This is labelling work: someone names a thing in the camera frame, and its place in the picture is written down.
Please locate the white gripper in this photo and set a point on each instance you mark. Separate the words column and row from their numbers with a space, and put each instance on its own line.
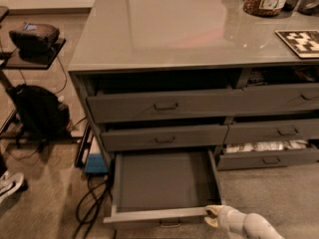
column 226, row 217

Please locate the grey drawer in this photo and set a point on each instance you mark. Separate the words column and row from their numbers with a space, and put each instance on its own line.
column 272, row 90
column 245, row 130
column 163, row 105
column 265, row 159
column 164, row 137
column 163, row 188

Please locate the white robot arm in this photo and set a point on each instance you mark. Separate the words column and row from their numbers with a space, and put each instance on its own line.
column 248, row 226

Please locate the white items in drawer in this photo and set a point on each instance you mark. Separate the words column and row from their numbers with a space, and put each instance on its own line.
column 266, row 146

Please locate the blue box on floor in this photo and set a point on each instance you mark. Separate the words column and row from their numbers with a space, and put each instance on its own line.
column 95, row 164

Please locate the grey cabinet with glossy top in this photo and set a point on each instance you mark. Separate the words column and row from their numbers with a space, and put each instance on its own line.
column 142, row 46

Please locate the black white patterned board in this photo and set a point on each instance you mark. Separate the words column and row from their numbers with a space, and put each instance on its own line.
column 304, row 43

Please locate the black backpack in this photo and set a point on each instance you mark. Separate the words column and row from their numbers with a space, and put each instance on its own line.
column 41, row 112

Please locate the black white sneaker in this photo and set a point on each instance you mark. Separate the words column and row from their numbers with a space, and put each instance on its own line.
column 10, row 183

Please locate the black side stand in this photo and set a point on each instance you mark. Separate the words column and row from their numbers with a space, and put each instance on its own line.
column 13, row 127

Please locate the blue cloth on pouch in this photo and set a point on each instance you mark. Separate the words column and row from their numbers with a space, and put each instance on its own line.
column 29, row 27

